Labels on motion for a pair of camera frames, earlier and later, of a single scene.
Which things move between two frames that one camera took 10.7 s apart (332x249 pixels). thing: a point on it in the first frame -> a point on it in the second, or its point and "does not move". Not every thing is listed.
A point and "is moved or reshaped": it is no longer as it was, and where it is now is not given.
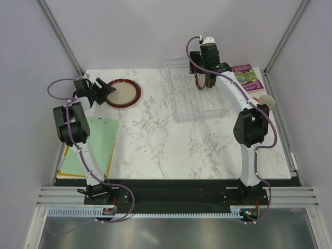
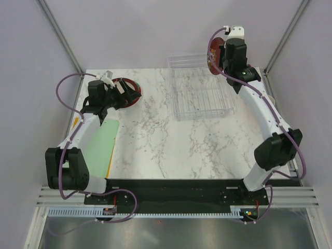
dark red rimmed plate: x=127 y=95 does not move
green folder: x=101 y=138 does not move
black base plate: x=175 y=195 does not move
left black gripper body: x=94 y=91 -> x=113 y=98
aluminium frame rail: x=51 y=21 does not move
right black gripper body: x=196 y=56 -> x=226 y=68
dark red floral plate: x=199 y=80 is moved or reshaped
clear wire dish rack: x=188 y=102 does not move
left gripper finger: x=102 y=93 -> x=130 y=96
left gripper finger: x=101 y=82 -> x=126 y=86
